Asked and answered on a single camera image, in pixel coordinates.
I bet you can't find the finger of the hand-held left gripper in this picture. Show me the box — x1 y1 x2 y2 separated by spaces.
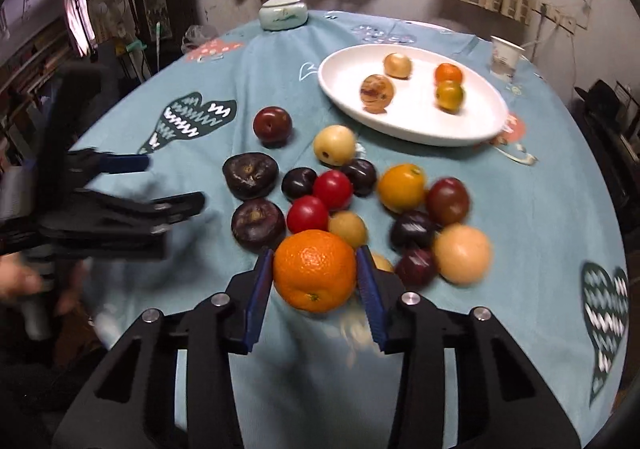
65 149 152 190
40 191 207 261

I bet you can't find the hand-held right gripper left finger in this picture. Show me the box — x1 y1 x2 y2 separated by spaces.
50 248 275 449

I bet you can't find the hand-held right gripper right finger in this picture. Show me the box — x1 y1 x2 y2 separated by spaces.
355 244 583 449

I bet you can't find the large orange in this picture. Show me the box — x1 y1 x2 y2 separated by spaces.
272 229 358 315

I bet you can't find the small tan fruit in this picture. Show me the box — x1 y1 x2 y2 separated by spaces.
327 210 369 250

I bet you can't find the red tomato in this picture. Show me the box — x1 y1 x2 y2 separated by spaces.
286 195 331 235
312 170 354 210

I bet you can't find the pale peach round fruit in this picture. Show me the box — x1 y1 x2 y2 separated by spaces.
432 224 494 286

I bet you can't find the dark purple plum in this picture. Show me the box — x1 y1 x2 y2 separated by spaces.
281 167 319 202
389 210 438 252
341 158 378 197

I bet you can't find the dark red plum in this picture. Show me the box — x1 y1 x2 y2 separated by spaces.
425 177 471 226
252 106 293 147
394 248 440 289

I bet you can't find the white oval plate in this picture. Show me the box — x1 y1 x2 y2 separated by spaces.
318 44 510 147

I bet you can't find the person's left hand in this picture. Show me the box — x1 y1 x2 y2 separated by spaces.
0 256 88 317

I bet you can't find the cluttered bookshelf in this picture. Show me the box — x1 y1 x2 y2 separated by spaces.
0 14 96 164

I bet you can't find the standing fan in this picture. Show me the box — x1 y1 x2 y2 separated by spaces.
95 0 128 37

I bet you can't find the clear plastic bag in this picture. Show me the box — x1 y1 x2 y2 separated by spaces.
181 25 218 54

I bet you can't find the light blue printed tablecloth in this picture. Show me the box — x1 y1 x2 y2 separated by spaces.
70 9 631 449

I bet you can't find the brown striped round fruit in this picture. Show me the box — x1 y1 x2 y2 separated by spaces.
360 74 396 114

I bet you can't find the green-orange mandarin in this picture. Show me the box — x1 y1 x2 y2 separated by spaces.
435 80 466 114

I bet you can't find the white ceramic lidded jar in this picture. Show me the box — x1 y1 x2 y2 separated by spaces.
258 0 309 32

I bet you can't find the golden tan round fruit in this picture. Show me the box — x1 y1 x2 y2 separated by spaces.
383 52 413 80

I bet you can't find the orange mandarin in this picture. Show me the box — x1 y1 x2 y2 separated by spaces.
434 63 464 86

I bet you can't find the white paper cup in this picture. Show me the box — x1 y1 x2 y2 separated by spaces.
489 35 527 82

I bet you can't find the dark cabinet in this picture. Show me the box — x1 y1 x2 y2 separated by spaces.
575 79 640 220

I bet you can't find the white power cable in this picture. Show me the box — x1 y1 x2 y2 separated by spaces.
522 6 548 54

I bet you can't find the wall power socket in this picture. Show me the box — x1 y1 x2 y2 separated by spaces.
542 4 588 32

